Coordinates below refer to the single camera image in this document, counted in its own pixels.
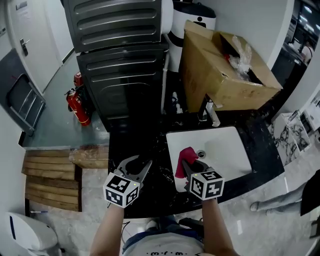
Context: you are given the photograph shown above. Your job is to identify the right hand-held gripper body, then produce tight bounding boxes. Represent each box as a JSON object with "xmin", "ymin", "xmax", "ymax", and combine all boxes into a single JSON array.
[{"xmin": 184, "ymin": 166, "xmax": 225, "ymax": 201}]

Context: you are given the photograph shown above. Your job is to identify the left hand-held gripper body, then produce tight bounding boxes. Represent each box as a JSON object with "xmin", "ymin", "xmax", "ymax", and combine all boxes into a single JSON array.
[{"xmin": 102, "ymin": 167, "xmax": 145, "ymax": 209}]

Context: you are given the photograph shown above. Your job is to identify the pink cloth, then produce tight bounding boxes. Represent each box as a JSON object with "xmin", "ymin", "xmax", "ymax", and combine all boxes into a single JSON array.
[{"xmin": 174, "ymin": 146, "xmax": 200, "ymax": 179}]

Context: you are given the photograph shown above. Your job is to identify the person's left forearm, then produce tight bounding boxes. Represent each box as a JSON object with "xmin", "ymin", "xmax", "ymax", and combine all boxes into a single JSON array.
[{"xmin": 89, "ymin": 204, "xmax": 126, "ymax": 256}]

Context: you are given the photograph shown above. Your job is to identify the person's right forearm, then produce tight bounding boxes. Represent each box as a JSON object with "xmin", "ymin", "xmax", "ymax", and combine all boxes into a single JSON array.
[{"xmin": 201, "ymin": 198, "xmax": 241, "ymax": 256}]

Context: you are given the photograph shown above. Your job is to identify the white sink basin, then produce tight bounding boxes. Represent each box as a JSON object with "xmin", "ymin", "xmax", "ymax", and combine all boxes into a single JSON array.
[{"xmin": 165, "ymin": 126, "xmax": 253, "ymax": 193}]

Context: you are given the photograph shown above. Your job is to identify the black floor device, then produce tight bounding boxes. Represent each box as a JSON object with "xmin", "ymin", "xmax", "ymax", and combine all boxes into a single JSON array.
[{"xmin": 178, "ymin": 217, "xmax": 205, "ymax": 235}]

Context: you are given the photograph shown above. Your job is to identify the person's white shoe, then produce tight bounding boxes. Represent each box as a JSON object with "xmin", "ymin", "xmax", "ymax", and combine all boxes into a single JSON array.
[{"xmin": 145, "ymin": 219, "xmax": 159, "ymax": 231}]

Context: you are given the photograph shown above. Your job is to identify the person's blue jeans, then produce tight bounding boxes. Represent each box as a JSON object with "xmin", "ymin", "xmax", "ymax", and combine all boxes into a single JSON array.
[{"xmin": 122, "ymin": 216, "xmax": 203, "ymax": 248}]

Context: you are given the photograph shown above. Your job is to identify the chrome faucet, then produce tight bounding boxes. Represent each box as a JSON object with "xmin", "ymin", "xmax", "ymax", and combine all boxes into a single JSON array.
[{"xmin": 197, "ymin": 96, "xmax": 222, "ymax": 128}]

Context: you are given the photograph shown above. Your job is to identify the black marble vanity cabinet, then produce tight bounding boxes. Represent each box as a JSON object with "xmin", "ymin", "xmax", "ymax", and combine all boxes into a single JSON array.
[{"xmin": 107, "ymin": 112, "xmax": 285, "ymax": 218}]

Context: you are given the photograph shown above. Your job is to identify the white pipe fitting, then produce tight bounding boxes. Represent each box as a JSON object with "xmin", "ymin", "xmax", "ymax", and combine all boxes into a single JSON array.
[{"xmin": 171, "ymin": 91, "xmax": 185, "ymax": 115}]

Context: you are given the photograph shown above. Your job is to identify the brown wooden steps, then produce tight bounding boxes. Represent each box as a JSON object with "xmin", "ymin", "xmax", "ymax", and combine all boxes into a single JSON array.
[{"xmin": 21, "ymin": 149, "xmax": 83, "ymax": 213}]

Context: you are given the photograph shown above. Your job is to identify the person's white shirt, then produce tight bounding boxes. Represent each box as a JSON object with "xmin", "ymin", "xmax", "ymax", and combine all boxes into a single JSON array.
[{"xmin": 123, "ymin": 232, "xmax": 205, "ymax": 256}]

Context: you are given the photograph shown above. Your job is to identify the tall red fire extinguisher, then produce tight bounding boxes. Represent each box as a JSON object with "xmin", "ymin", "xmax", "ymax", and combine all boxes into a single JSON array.
[{"xmin": 65, "ymin": 87, "xmax": 92, "ymax": 127}]

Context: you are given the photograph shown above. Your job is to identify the black ribbed appliance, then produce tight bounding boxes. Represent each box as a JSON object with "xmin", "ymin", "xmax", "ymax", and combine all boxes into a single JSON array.
[
  {"xmin": 76, "ymin": 42, "xmax": 170, "ymax": 133},
  {"xmin": 62, "ymin": 0, "xmax": 174, "ymax": 53}
]

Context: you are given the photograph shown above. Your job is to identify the white marble pattern cabinet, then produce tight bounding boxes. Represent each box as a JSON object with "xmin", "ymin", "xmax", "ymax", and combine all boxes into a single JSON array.
[{"xmin": 267, "ymin": 112, "xmax": 311, "ymax": 166}]

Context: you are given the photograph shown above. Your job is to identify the brown cardboard box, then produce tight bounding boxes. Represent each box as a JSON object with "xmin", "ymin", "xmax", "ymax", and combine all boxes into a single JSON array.
[{"xmin": 178, "ymin": 19, "xmax": 283, "ymax": 113}]

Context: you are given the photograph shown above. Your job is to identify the white drain pipe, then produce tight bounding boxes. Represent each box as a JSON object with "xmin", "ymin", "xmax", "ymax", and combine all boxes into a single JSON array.
[{"xmin": 160, "ymin": 51, "xmax": 171, "ymax": 115}]

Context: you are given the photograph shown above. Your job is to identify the white toilet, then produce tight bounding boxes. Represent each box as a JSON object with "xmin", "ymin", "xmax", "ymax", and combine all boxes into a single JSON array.
[{"xmin": 0, "ymin": 211, "xmax": 59, "ymax": 256}]

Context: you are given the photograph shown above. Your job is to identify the clear plastic wrap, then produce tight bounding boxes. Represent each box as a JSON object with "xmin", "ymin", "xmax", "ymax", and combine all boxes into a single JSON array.
[{"xmin": 228, "ymin": 34, "xmax": 253, "ymax": 81}]

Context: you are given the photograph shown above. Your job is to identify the white table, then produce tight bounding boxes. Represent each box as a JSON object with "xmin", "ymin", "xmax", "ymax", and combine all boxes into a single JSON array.
[{"xmin": 299, "ymin": 94, "xmax": 320, "ymax": 133}]

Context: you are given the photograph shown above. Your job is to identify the grey folded step ladder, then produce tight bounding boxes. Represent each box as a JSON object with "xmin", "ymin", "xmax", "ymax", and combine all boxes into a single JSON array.
[{"xmin": 0, "ymin": 48, "xmax": 47, "ymax": 137}]

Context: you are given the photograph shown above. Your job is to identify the white round water heater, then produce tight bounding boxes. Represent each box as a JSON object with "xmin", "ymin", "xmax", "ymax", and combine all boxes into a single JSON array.
[{"xmin": 161, "ymin": 1, "xmax": 217, "ymax": 73}]

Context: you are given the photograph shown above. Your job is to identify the white door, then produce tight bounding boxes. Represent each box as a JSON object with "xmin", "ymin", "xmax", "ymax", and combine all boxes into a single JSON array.
[{"xmin": 7, "ymin": 0, "xmax": 63, "ymax": 93}]

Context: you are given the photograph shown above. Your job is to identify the metal door handle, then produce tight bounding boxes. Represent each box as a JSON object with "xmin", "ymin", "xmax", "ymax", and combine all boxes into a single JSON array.
[{"xmin": 19, "ymin": 38, "xmax": 30, "ymax": 56}]

